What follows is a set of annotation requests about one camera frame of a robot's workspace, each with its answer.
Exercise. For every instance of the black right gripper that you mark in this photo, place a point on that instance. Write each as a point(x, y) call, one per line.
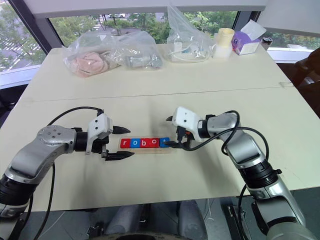
point(185, 141)

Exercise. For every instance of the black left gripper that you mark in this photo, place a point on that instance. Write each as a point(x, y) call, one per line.
point(98, 145)

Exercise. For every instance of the blue letter tile t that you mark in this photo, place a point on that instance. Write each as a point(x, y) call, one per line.
point(163, 141)

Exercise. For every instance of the red letter tile o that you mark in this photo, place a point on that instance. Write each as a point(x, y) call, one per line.
point(155, 142)

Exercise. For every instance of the red letter tile b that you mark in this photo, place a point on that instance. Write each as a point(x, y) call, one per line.
point(145, 143)

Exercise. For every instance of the wooden letter tray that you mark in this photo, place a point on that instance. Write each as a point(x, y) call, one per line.
point(145, 150)

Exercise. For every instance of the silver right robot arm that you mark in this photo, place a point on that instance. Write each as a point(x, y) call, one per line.
point(240, 145)

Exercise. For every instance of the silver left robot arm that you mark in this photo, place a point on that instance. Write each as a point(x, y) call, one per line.
point(47, 140)

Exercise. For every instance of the red letter tile r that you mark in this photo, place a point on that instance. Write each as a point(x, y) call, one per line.
point(125, 143)

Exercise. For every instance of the blue letter tile o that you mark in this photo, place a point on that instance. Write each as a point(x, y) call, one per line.
point(135, 143)

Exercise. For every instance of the grey rounded leg shape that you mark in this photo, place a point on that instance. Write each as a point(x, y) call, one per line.
point(127, 218)
point(191, 217)

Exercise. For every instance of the plastic bag with grey item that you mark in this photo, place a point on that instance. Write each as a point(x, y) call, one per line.
point(143, 61)

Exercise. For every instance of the plastic bag with pink cloth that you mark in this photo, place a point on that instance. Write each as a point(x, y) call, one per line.
point(87, 63)

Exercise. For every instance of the cream plastic cup stack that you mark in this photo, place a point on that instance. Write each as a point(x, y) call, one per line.
point(223, 42)

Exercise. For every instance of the purple tissue box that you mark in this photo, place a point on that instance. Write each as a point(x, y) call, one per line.
point(246, 43)

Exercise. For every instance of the small dark jar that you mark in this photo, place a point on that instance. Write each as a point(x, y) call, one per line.
point(266, 43)

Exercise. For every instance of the dark brown seat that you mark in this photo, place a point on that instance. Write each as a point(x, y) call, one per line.
point(308, 75)

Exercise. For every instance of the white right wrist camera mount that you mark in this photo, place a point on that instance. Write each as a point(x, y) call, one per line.
point(185, 117)

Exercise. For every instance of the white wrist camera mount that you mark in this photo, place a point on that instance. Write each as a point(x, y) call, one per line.
point(185, 117)
point(100, 123)

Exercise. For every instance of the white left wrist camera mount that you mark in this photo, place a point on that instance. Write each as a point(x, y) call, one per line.
point(100, 123)

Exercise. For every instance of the black metal bracket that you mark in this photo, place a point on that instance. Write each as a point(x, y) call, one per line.
point(96, 228)
point(232, 217)

